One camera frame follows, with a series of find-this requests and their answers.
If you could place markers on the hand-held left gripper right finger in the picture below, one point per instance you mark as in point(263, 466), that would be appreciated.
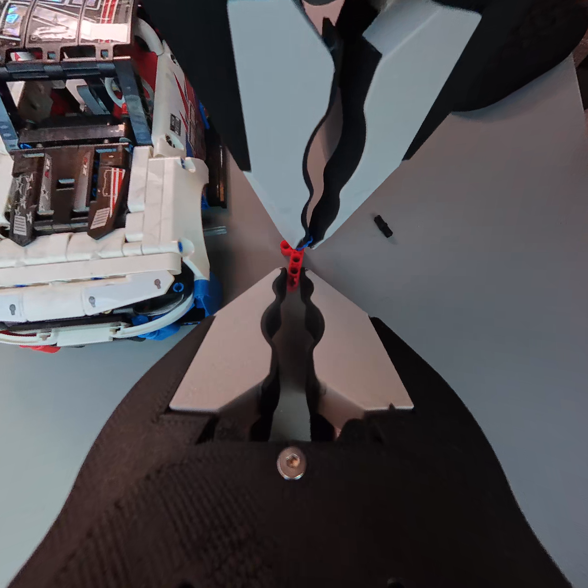
point(363, 367)

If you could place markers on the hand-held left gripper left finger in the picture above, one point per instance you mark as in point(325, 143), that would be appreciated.
point(220, 367)

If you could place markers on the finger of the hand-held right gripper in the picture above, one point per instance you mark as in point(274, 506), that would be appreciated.
point(413, 69)
point(275, 92)

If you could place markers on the red T-shaped brick beam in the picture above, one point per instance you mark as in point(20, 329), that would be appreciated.
point(294, 271)

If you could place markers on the blue brick pin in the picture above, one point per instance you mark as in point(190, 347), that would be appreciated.
point(308, 240)

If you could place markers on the grey desk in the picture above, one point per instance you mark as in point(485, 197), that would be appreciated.
point(459, 275)

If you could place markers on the black brick pin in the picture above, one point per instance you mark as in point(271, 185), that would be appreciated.
point(382, 225)

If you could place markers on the toy brick race car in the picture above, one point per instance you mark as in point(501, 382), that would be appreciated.
point(151, 206)

